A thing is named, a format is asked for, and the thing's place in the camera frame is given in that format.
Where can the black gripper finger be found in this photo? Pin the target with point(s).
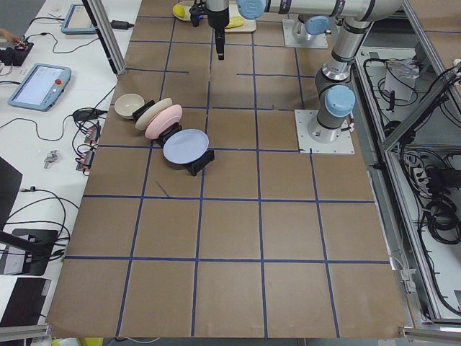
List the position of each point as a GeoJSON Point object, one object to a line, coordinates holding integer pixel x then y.
{"type": "Point", "coordinates": [220, 43]}

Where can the blue plate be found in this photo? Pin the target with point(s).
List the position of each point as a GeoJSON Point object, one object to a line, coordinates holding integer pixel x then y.
{"type": "Point", "coordinates": [186, 146]}

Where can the yellow bread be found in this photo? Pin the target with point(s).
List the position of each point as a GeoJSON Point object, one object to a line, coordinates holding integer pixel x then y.
{"type": "Point", "coordinates": [235, 22]}

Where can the pink plate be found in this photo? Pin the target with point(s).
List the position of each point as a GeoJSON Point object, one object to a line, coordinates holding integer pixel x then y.
{"type": "Point", "coordinates": [162, 121]}

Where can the cream plate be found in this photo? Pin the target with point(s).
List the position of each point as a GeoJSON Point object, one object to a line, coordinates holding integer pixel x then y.
{"type": "Point", "coordinates": [145, 114]}

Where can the white rectangular tray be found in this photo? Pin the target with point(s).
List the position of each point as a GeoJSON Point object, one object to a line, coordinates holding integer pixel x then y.
{"type": "Point", "coordinates": [249, 26]}

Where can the white oval dish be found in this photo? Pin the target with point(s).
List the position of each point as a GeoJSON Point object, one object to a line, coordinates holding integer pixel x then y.
{"type": "Point", "coordinates": [186, 5]}

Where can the yellow lemon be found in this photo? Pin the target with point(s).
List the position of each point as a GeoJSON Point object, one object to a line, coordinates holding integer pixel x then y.
{"type": "Point", "coordinates": [179, 11]}

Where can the black power adapter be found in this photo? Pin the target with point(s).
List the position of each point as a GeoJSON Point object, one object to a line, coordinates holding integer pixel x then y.
{"type": "Point", "coordinates": [120, 25]}

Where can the cream bowl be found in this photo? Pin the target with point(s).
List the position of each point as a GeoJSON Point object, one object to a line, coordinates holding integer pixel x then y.
{"type": "Point", "coordinates": [127, 104]}

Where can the black dish rack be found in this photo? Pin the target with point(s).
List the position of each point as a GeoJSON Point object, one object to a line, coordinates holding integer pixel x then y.
{"type": "Point", "coordinates": [194, 167]}

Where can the far teach pendant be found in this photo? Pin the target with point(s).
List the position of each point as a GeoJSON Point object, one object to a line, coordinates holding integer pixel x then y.
{"type": "Point", "coordinates": [77, 21]}

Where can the teach pendant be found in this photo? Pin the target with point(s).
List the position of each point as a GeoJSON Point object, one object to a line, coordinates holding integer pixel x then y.
{"type": "Point", "coordinates": [41, 87]}
{"type": "Point", "coordinates": [77, 21]}

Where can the near teach pendant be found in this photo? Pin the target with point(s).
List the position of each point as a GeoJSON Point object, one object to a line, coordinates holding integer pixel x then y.
{"type": "Point", "coordinates": [41, 87]}

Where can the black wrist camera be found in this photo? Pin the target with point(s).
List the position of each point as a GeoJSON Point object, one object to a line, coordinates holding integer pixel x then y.
{"type": "Point", "coordinates": [197, 11]}

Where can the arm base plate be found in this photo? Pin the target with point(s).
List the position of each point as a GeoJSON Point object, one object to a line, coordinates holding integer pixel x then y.
{"type": "Point", "coordinates": [313, 139]}
{"type": "Point", "coordinates": [296, 36]}

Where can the aluminium frame post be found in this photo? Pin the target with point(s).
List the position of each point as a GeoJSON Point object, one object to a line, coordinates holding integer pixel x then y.
{"type": "Point", "coordinates": [100, 21]}

